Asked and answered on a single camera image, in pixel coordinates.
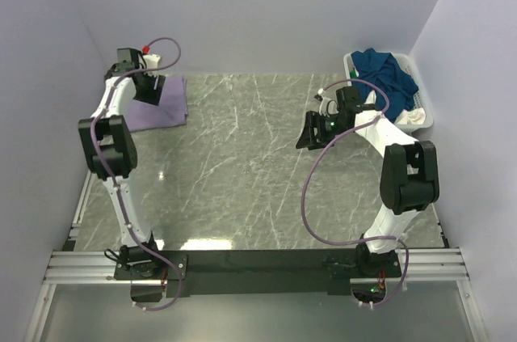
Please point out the black base beam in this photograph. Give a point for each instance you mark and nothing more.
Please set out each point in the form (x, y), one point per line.
(258, 271)

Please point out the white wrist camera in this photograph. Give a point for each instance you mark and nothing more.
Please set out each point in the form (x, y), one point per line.
(327, 106)
(149, 61)

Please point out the white cloth in basket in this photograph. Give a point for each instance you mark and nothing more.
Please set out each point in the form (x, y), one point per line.
(416, 116)

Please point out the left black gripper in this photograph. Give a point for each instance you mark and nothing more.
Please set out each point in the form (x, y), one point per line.
(149, 89)

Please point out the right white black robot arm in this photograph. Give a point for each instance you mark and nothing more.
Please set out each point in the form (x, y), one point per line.
(409, 179)

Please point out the blue t shirt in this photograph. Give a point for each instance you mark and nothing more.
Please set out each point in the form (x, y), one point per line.
(383, 71)

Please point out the aluminium rail frame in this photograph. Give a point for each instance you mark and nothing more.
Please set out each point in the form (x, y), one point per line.
(231, 178)

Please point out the white laundry basket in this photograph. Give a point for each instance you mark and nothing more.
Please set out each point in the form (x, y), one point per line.
(407, 65)

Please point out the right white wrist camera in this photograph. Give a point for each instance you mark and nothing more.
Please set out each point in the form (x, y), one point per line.
(327, 106)

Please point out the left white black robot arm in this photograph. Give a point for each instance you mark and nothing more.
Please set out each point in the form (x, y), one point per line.
(111, 154)

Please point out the purple t shirt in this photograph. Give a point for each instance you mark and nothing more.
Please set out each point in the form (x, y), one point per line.
(171, 110)

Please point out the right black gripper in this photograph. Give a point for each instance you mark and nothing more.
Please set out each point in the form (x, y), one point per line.
(315, 128)

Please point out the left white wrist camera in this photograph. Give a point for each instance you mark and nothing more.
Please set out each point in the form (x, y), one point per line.
(149, 61)

